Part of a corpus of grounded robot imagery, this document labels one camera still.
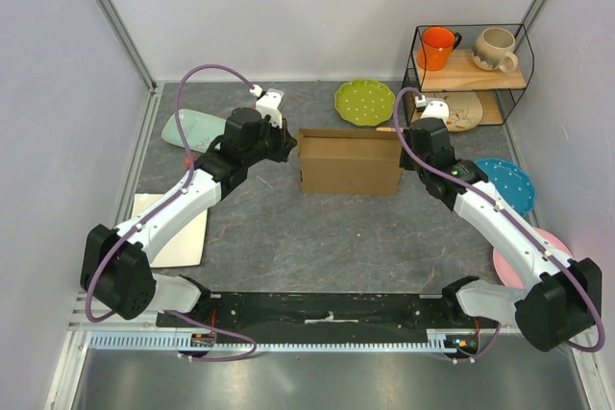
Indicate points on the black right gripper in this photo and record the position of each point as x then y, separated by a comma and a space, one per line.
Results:
405, 161

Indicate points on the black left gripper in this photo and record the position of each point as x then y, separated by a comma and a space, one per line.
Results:
285, 142

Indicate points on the brown cardboard box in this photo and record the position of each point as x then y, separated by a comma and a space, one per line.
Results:
353, 162

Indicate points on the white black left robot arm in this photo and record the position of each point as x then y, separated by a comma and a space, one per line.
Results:
116, 269

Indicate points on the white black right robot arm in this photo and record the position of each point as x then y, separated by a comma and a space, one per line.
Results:
559, 298

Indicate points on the beige painted plate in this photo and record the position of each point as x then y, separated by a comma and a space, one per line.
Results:
465, 110

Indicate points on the light teal rectangular plate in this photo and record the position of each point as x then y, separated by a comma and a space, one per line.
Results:
199, 129

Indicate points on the green dotted plate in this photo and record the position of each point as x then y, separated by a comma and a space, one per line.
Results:
364, 103

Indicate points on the orange mug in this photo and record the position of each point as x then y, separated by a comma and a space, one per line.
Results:
435, 47

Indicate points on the blue dotted plate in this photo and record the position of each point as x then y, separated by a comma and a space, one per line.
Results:
513, 183

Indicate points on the beige ceramic mug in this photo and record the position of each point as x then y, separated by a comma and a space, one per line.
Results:
494, 50

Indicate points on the white square plate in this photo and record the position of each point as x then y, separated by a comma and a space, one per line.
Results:
186, 248

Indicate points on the pink plate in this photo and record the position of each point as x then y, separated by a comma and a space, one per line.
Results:
505, 272

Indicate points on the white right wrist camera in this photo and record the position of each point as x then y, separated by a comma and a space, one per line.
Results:
432, 107

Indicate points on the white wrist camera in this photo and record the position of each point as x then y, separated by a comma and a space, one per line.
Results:
432, 107
268, 104

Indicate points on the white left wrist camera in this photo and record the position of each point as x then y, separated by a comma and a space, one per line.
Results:
268, 104

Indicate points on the black wire wooden shelf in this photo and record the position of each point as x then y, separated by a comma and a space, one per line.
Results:
499, 92

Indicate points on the grey cable duct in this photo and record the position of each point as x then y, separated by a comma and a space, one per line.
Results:
189, 342

